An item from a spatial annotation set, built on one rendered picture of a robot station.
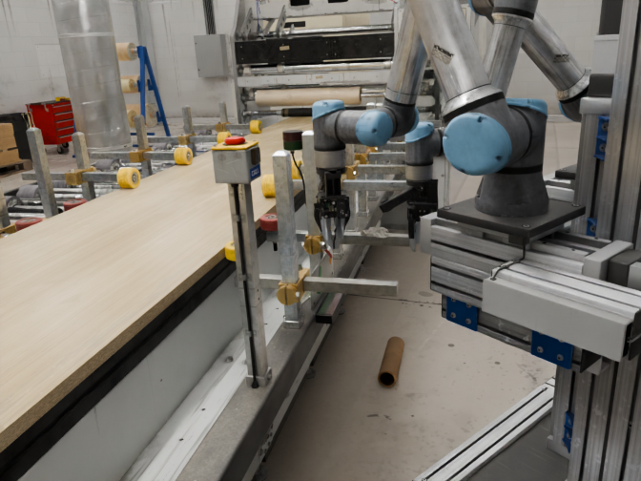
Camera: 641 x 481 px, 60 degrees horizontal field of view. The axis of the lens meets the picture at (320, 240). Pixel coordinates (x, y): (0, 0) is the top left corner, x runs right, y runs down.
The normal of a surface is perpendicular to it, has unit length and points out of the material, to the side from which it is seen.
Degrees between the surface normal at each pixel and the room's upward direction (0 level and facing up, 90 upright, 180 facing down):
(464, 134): 97
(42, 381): 0
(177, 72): 90
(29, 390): 0
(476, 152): 97
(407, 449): 0
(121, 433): 90
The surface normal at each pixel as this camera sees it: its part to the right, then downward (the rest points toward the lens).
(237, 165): -0.25, 0.32
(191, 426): -0.05, -0.94
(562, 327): -0.77, 0.25
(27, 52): 0.94, 0.07
